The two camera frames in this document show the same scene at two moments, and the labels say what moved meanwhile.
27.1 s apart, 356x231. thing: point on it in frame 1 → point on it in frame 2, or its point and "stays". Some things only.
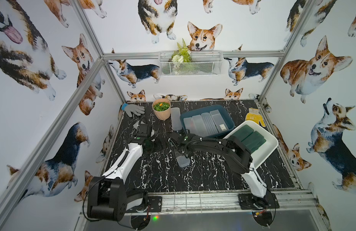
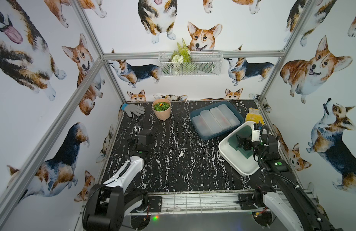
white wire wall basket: (203, 63) stays
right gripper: (175, 152) → (241, 141)
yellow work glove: (254, 115) stays
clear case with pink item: (135, 125) → (220, 118)
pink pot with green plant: (161, 108) stays
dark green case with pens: (243, 133) stays
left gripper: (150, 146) → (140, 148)
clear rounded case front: (183, 161) → (230, 118)
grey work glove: (130, 108) stays
